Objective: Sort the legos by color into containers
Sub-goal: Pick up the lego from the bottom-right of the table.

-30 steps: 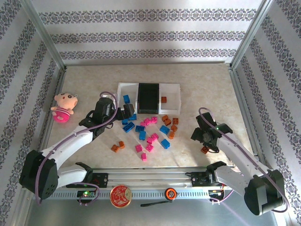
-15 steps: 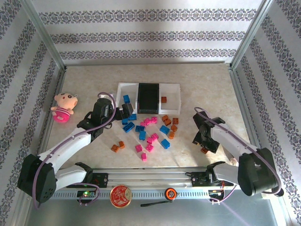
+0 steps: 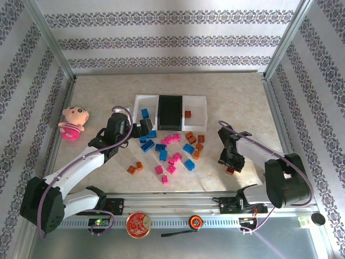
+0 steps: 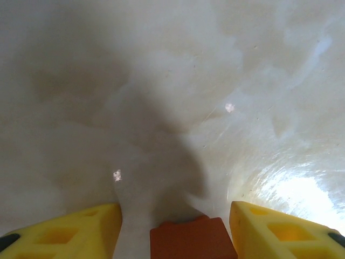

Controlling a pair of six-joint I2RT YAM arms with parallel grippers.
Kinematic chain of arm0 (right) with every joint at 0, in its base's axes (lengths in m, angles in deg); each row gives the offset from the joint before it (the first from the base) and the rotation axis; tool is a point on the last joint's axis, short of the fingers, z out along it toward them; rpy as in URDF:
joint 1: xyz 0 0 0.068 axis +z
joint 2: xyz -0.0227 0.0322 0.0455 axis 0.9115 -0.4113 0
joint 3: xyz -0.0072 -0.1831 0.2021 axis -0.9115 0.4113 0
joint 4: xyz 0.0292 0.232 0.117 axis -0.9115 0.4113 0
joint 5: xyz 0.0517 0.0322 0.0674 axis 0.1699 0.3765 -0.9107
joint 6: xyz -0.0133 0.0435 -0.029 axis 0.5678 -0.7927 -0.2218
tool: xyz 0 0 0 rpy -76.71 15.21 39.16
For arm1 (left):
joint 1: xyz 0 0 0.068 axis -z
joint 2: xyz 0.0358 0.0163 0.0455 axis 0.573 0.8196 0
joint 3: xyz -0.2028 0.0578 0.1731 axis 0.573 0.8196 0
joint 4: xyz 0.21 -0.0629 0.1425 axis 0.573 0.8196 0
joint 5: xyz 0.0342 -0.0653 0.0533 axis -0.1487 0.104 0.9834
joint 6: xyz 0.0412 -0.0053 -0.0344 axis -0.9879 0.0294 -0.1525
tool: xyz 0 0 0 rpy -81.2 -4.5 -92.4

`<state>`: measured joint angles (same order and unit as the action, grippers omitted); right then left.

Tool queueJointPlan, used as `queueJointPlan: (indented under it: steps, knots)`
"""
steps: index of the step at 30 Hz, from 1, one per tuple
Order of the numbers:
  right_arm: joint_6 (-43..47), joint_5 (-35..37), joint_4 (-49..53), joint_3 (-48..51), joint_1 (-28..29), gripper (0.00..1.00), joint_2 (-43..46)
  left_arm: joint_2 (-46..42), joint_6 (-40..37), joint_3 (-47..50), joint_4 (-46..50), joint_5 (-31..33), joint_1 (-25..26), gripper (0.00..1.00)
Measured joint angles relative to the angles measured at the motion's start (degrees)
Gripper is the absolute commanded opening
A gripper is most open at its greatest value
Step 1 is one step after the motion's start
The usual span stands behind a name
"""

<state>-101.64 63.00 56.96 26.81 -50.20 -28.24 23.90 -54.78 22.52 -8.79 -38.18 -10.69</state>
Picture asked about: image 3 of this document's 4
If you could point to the long blue lego brick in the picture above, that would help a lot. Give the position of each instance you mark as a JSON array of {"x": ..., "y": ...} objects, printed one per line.
[{"x": 147, "y": 145}]

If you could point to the pink lego brick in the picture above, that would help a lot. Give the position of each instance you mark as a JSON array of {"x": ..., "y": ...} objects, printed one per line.
[
  {"x": 159, "y": 169},
  {"x": 171, "y": 161},
  {"x": 163, "y": 142},
  {"x": 171, "y": 169},
  {"x": 177, "y": 156},
  {"x": 169, "y": 139},
  {"x": 165, "y": 179},
  {"x": 176, "y": 137}
]

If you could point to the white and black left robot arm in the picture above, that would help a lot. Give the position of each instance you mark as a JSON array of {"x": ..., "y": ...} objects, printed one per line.
[{"x": 78, "y": 167}]

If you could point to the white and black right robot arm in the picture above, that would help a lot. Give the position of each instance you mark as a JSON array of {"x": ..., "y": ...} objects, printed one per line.
[{"x": 256, "y": 151}]

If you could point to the white plastic container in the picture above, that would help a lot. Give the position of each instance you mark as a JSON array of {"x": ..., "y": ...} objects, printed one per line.
[
  {"x": 198, "y": 113},
  {"x": 140, "y": 99}
]

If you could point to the black plastic container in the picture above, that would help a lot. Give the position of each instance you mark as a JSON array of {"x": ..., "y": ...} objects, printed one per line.
[{"x": 170, "y": 112}]

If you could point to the pink plush doll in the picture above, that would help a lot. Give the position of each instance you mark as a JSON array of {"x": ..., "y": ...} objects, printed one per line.
[{"x": 72, "y": 122}]

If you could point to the orange and black tape measure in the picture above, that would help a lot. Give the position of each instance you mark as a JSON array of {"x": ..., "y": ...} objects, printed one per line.
[{"x": 196, "y": 221}]

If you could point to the small white and green item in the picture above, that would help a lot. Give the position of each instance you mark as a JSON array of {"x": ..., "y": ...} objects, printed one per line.
[{"x": 304, "y": 220}]

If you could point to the grey metal base sheet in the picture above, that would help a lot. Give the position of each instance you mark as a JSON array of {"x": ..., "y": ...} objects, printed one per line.
[{"x": 188, "y": 248}]

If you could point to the black round cap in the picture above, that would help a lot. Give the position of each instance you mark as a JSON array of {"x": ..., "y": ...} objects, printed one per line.
[{"x": 318, "y": 219}]

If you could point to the red and gold round tin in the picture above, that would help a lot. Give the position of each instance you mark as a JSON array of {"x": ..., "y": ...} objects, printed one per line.
[{"x": 138, "y": 224}]

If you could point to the circuit board with green light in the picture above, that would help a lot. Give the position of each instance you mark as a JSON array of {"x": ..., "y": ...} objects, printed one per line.
[{"x": 99, "y": 222}]

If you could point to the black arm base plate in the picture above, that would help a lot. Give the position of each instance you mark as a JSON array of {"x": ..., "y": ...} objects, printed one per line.
[
  {"x": 116, "y": 206},
  {"x": 227, "y": 206}
]

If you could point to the metal frame cross bar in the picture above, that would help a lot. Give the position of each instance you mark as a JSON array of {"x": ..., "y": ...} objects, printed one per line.
[{"x": 161, "y": 73}]

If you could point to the metal frame side bar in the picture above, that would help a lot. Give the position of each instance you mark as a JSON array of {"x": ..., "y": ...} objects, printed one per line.
[
  {"x": 49, "y": 162},
  {"x": 277, "y": 116}
]

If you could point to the aluminium mounting rail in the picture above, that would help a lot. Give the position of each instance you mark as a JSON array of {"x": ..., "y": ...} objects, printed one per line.
[{"x": 172, "y": 206}]

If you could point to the metal frame post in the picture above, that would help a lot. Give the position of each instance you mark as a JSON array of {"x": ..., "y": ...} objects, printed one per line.
[
  {"x": 287, "y": 40},
  {"x": 51, "y": 40}
]

